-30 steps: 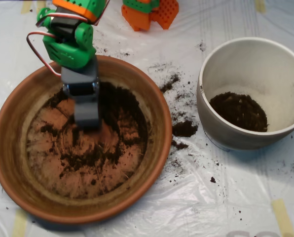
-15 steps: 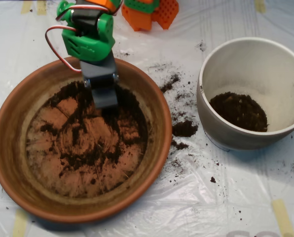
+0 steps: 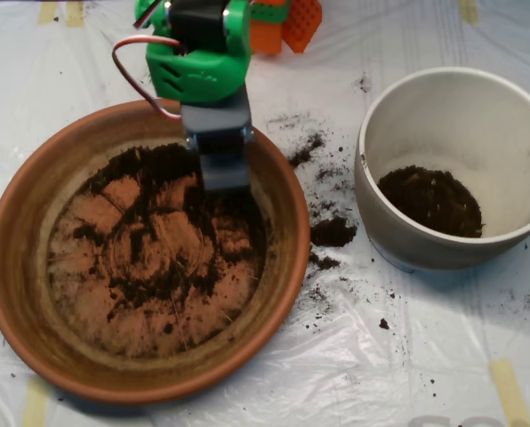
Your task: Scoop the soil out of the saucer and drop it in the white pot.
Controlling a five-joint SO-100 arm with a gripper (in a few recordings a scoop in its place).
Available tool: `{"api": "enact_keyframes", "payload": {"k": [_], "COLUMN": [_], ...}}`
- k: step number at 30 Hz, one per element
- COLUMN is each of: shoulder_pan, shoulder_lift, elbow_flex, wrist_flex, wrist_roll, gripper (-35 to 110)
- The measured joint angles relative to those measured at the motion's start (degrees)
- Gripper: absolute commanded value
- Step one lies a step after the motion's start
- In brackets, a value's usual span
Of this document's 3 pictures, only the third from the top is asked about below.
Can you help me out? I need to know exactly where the beige masking tape strip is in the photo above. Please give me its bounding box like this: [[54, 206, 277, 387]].
[[489, 359, 530, 427], [37, 2, 57, 26], [22, 377, 51, 427], [66, 2, 86, 28], [459, 0, 480, 24]]

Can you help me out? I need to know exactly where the red white servo cable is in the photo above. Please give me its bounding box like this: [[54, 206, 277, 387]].
[[132, 0, 166, 30], [111, 37, 187, 121]]

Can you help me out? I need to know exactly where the terracotta clay bowl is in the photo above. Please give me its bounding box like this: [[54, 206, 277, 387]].
[[0, 98, 311, 406]]

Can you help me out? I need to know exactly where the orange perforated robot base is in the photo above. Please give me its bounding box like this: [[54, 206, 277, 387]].
[[249, 0, 324, 55]]

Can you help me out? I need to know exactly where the large spilled soil clump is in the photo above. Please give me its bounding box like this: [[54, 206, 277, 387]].
[[309, 216, 358, 248]]

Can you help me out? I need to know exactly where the flat spilled soil clump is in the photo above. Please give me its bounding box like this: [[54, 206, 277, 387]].
[[309, 251, 342, 271]]

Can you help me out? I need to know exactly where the white ceramic pot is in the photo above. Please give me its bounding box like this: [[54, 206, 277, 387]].
[[354, 66, 530, 273]]

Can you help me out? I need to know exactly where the dark soil heap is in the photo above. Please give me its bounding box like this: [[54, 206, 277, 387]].
[[376, 166, 483, 239]]

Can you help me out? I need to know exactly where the dark soil pile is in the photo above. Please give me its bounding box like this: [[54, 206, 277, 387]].
[[71, 144, 266, 324]]

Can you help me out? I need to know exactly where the clear plastic cover sheet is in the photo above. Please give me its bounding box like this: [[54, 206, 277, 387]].
[[0, 0, 530, 427]]

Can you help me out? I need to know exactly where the elongated spilled soil clump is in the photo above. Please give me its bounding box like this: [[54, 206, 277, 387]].
[[289, 133, 326, 168]]

